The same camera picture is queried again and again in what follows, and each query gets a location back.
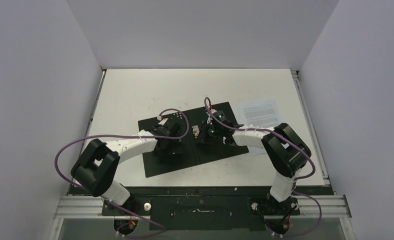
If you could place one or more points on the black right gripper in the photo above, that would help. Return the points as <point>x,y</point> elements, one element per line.
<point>208,137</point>

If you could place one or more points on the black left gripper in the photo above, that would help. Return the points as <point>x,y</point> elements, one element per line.
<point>175,149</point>

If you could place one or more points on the white folder with black inside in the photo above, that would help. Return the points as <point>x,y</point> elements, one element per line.
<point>188,152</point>

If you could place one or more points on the printed paper sheet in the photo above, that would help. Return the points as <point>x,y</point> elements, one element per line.
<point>261,113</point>

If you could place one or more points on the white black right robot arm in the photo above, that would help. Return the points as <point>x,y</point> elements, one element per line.
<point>286,150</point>

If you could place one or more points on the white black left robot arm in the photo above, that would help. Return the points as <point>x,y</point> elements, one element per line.
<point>96,166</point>

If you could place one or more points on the lower white paper sheet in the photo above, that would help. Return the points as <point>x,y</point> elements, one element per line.
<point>256,150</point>

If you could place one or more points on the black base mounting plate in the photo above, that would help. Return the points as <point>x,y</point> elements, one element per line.
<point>253,208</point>

